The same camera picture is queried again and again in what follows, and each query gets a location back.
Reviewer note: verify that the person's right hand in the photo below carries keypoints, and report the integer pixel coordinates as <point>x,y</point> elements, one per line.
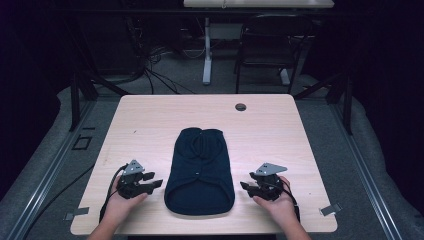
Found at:
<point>280,205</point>

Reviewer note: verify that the black chair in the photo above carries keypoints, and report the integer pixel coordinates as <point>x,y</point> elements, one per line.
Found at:
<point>271,46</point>

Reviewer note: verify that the black metal stand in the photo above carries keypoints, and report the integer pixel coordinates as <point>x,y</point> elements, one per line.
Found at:
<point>336,96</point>
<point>80,86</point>

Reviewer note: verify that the grey tape strip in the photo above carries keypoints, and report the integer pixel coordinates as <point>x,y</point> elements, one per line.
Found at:
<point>330,209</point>
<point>77,212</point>

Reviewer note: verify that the white desk leg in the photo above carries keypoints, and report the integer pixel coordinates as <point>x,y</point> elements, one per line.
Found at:
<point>207,53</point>

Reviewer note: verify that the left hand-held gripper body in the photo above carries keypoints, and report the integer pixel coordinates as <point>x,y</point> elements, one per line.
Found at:
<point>130,181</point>

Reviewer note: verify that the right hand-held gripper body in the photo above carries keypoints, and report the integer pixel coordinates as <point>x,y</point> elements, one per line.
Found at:
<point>268,185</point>

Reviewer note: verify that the person's left hand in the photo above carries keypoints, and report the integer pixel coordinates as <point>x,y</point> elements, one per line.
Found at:
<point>120,205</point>

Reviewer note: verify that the dark navy folded garment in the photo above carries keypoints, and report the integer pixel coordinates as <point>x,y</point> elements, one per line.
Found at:
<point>199,173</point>

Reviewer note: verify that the aluminium floor rail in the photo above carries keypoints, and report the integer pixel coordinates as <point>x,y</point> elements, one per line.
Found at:
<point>365,173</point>
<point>50,173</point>

